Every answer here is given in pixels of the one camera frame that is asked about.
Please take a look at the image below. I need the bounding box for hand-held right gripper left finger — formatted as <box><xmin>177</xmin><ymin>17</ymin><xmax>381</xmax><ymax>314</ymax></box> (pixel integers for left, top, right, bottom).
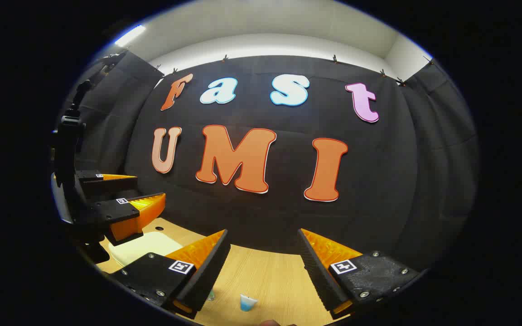
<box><xmin>109</xmin><ymin>229</ymin><xmax>232</xmax><ymax>320</ymax></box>

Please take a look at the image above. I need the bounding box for pale yellow suitcase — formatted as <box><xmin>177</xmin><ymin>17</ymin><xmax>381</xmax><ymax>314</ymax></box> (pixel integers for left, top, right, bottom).
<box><xmin>108</xmin><ymin>231</ymin><xmax>184</xmax><ymax>268</ymax></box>

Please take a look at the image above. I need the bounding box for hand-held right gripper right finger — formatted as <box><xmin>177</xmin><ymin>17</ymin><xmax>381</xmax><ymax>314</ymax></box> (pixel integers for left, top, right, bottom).
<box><xmin>297</xmin><ymin>229</ymin><xmax>420</xmax><ymax>320</ymax></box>

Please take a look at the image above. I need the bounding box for white and blue tube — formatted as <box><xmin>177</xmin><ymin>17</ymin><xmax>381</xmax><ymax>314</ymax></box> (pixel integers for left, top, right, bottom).
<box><xmin>240</xmin><ymin>294</ymin><xmax>258</xmax><ymax>313</ymax></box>

